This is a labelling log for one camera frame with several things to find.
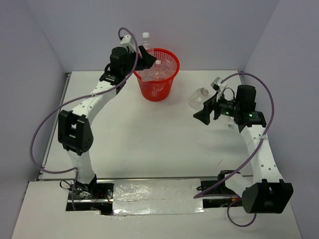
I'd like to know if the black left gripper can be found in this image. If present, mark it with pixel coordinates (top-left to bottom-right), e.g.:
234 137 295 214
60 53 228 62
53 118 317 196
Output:
121 45 156 76

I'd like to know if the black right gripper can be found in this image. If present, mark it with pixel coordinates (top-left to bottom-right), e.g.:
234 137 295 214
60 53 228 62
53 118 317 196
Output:
193 90 241 125

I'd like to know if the clear bottle white cap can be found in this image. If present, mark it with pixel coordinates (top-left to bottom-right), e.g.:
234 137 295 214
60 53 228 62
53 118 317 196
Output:
141 32 155 82

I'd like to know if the clear wide-mouth plastic jar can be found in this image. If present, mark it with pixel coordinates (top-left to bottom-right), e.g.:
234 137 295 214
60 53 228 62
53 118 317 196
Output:
188 88 209 110

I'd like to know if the clear bottle blue-white cap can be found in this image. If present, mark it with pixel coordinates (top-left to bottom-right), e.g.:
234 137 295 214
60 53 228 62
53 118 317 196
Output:
154 60 163 81

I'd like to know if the clear ribbed plastic bottle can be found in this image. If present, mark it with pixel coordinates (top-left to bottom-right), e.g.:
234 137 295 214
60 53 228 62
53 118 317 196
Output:
161 59 174 80

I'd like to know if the green label plastic bottle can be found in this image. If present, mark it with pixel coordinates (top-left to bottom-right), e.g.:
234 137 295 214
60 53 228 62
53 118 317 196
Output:
227 117 236 129

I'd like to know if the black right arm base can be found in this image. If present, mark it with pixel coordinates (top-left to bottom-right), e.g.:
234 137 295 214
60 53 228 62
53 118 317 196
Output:
197 177 245 198

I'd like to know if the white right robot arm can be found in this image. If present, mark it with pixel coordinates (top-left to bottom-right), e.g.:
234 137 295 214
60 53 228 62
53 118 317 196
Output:
194 85 294 214

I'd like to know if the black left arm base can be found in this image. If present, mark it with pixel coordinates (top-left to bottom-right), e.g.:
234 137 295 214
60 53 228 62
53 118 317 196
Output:
66 183 114 216

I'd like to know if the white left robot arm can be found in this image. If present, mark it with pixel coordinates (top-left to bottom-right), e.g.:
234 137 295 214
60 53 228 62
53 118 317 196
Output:
58 46 156 198

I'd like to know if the red mesh plastic bin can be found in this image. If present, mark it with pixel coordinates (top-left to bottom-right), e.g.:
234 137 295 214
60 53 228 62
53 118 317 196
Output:
134 48 180 102

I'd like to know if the silver foil covered panel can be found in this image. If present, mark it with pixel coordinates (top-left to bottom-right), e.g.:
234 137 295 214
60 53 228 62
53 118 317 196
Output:
113 179 204 216

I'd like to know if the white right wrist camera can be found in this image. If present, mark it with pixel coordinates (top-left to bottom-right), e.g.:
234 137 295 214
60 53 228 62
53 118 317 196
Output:
211 77 227 102

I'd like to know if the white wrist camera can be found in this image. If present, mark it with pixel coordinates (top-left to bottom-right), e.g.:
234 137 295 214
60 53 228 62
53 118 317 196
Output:
120 34 136 52
211 77 227 102

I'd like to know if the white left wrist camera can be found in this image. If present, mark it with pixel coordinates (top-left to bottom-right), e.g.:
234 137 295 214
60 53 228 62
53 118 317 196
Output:
120 34 136 52

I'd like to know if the aluminium rail frame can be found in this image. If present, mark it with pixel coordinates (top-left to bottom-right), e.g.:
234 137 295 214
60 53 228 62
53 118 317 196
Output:
38 72 72 179

